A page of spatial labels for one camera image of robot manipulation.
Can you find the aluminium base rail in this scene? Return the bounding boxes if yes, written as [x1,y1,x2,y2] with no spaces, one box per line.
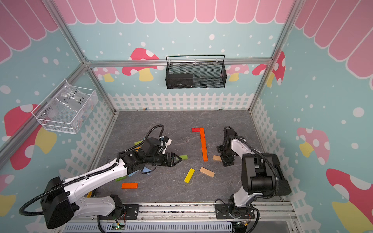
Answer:
[59,201,302,233]

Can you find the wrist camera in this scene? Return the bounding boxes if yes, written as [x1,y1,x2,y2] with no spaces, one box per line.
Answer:
[141,136,172,156]
[223,128,237,145]

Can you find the orange block front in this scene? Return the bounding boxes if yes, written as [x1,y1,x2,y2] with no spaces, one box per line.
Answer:
[121,183,138,189]

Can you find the black wire basket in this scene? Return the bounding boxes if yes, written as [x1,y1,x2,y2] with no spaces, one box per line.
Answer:
[166,54,227,88]

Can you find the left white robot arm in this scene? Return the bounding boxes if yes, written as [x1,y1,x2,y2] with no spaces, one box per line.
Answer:
[18,124,182,229]

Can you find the black box in basket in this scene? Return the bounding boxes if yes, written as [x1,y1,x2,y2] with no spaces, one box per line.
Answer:
[166,73,194,89]

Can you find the yellow long block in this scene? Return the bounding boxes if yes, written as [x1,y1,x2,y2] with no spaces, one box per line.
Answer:
[184,168,195,183]

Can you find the natural wood block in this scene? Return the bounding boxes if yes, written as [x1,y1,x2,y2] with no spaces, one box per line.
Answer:
[213,155,222,162]
[200,167,215,178]

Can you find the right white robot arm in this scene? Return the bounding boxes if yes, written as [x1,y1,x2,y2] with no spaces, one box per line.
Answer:
[217,126,280,218]

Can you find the clear plastic bag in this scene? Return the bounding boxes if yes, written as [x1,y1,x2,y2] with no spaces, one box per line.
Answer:
[48,83,89,118]

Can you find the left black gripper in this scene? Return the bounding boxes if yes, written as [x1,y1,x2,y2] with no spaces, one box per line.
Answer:
[145,152,182,167]

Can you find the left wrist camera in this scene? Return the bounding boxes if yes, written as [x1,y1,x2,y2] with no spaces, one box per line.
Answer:
[141,136,172,156]

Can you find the red small block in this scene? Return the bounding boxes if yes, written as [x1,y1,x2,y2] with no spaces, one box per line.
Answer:
[191,128,200,133]

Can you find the light blue short block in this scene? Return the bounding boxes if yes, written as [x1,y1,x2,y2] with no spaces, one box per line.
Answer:
[141,167,152,174]

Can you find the orange block short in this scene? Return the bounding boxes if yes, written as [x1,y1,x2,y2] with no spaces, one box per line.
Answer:
[202,147,208,161]

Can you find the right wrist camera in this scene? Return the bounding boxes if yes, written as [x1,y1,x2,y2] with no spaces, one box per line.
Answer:
[223,128,237,145]

